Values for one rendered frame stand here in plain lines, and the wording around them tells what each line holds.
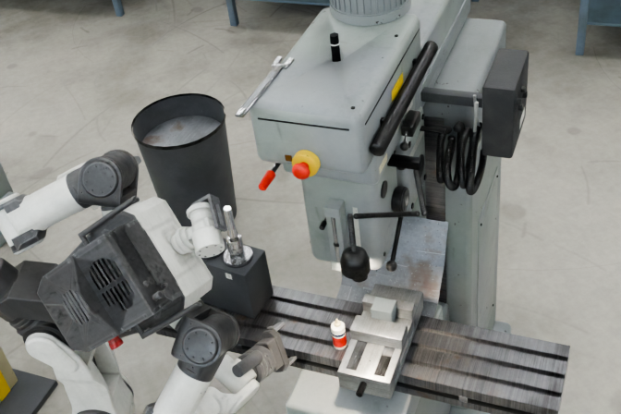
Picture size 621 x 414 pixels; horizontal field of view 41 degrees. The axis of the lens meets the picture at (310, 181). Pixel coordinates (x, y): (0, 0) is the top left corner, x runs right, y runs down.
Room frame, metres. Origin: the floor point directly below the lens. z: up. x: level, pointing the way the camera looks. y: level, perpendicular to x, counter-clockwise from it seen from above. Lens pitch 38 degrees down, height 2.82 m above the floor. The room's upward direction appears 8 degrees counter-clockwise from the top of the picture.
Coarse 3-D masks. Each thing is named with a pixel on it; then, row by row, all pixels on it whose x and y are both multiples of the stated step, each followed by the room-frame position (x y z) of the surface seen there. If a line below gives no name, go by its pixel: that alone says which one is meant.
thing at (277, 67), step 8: (280, 56) 1.68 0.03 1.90; (272, 64) 1.65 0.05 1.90; (280, 64) 1.65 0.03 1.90; (288, 64) 1.64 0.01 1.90; (272, 72) 1.61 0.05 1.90; (264, 80) 1.58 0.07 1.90; (272, 80) 1.58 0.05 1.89; (256, 88) 1.56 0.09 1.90; (264, 88) 1.55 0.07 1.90; (256, 96) 1.52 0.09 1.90; (248, 104) 1.49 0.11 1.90; (240, 112) 1.47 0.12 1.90
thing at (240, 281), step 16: (224, 240) 1.94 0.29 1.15; (224, 256) 1.85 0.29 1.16; (256, 256) 1.85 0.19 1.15; (224, 272) 1.81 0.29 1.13; (240, 272) 1.79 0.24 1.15; (256, 272) 1.82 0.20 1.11; (224, 288) 1.82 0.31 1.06; (240, 288) 1.79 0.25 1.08; (256, 288) 1.80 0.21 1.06; (272, 288) 1.87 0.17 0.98; (224, 304) 1.83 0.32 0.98; (240, 304) 1.79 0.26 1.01; (256, 304) 1.79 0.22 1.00
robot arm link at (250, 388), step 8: (248, 384) 1.38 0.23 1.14; (256, 384) 1.38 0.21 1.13; (208, 392) 1.35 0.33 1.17; (216, 392) 1.35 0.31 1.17; (240, 392) 1.35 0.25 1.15; (248, 392) 1.36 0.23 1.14; (216, 400) 1.32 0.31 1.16; (224, 400) 1.32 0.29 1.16; (232, 400) 1.33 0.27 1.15; (240, 400) 1.33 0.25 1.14; (248, 400) 1.37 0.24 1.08; (224, 408) 1.32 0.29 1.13; (232, 408) 1.32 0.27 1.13
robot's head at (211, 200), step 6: (204, 198) 1.47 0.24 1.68; (210, 198) 1.47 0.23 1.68; (216, 198) 1.49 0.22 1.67; (192, 204) 1.48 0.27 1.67; (198, 204) 1.46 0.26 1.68; (210, 204) 1.45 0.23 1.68; (216, 204) 1.47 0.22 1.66; (216, 216) 1.43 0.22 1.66; (222, 216) 1.44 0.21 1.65; (216, 222) 1.41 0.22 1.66; (222, 222) 1.43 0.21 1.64; (216, 228) 1.40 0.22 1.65; (222, 228) 1.41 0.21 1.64
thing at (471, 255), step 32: (480, 32) 2.26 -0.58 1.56; (448, 64) 2.11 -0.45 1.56; (480, 64) 2.08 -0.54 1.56; (448, 192) 1.91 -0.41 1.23; (480, 192) 1.99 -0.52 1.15; (448, 224) 1.91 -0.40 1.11; (480, 224) 1.98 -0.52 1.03; (448, 256) 1.91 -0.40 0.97; (480, 256) 1.99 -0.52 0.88; (448, 288) 1.91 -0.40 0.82; (480, 288) 2.00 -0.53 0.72; (480, 320) 2.01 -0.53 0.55
